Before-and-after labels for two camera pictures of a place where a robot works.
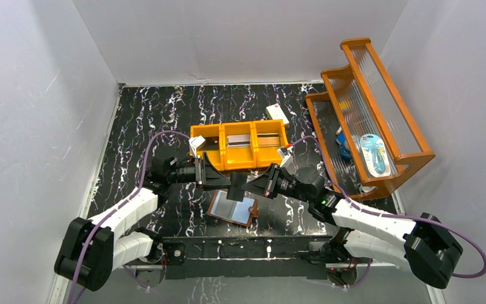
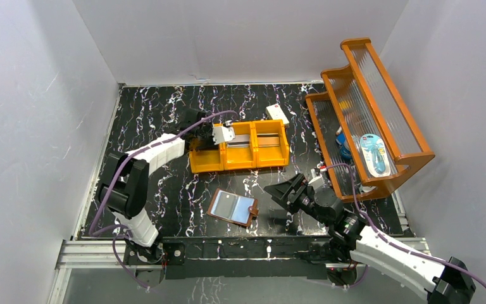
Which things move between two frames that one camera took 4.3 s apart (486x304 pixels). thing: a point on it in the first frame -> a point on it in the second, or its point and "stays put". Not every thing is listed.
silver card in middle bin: (238, 140) stays put
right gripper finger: (266, 183) -> (283, 189)
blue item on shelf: (345, 152) stays put
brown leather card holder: (238, 212) stays put
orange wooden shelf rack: (367, 139) stays put
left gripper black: (200, 173) -> (209, 140)
